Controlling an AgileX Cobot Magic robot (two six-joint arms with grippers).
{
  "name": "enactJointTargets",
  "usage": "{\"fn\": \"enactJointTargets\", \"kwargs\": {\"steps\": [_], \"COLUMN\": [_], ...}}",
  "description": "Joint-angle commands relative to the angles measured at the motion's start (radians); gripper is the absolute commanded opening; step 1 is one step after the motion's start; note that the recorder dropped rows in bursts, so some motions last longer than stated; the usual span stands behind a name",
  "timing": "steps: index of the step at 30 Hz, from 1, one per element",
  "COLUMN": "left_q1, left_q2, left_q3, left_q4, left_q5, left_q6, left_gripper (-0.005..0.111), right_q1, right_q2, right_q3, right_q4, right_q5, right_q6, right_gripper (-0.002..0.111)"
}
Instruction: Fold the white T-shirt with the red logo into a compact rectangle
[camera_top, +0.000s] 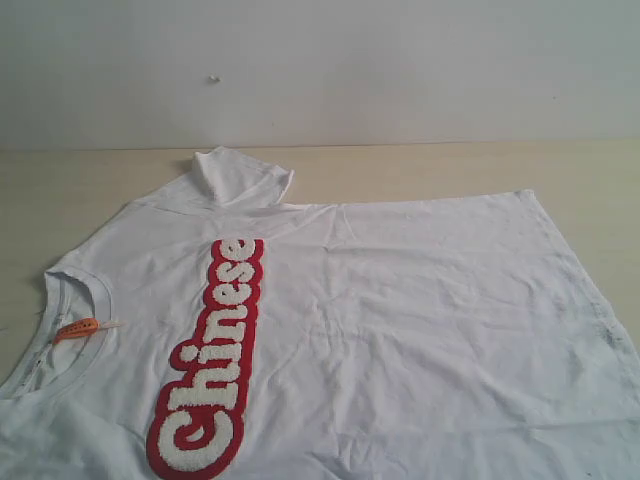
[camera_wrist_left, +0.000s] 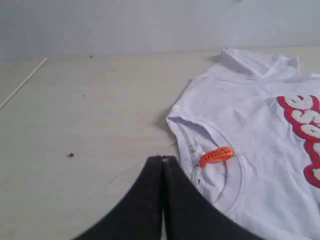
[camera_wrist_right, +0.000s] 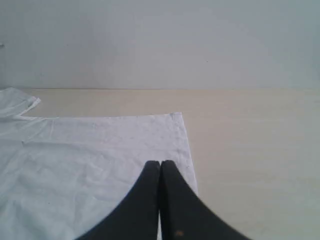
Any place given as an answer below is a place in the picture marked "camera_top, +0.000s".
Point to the white t-shirt red lettering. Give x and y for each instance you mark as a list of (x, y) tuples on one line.
[(444, 339)]

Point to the orange neck tag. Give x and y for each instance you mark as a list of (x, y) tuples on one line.
[(82, 328)]

